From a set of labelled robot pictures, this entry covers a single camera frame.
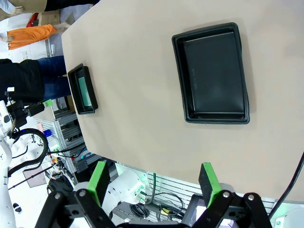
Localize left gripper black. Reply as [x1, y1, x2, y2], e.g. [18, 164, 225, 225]
[6, 99, 53, 127]

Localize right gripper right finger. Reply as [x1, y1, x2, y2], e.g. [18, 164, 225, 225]
[193, 162, 273, 228]

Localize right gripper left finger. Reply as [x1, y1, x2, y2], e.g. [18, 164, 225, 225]
[35, 160, 112, 228]

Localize black plastic ESD tray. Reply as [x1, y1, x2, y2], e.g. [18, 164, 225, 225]
[171, 22, 250, 124]
[67, 63, 99, 116]

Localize person in black jacket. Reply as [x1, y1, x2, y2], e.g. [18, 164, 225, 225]
[0, 56, 71, 103]

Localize orange cloth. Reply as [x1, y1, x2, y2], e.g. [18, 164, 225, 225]
[4, 22, 72, 51]

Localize person in beige jacket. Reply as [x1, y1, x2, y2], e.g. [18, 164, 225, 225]
[0, 0, 48, 21]

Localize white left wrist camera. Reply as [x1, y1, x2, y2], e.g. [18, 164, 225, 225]
[5, 86, 16, 106]

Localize left arm black cable sleeve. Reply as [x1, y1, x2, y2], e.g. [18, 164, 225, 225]
[8, 128, 50, 178]

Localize arm black cable sleeve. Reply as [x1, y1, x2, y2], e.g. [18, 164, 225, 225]
[267, 152, 304, 219]
[8, 128, 50, 178]

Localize black coiled cable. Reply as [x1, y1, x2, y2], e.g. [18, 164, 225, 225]
[129, 172, 187, 220]

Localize right arm black cable sleeve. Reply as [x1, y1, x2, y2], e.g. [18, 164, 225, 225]
[267, 152, 304, 219]

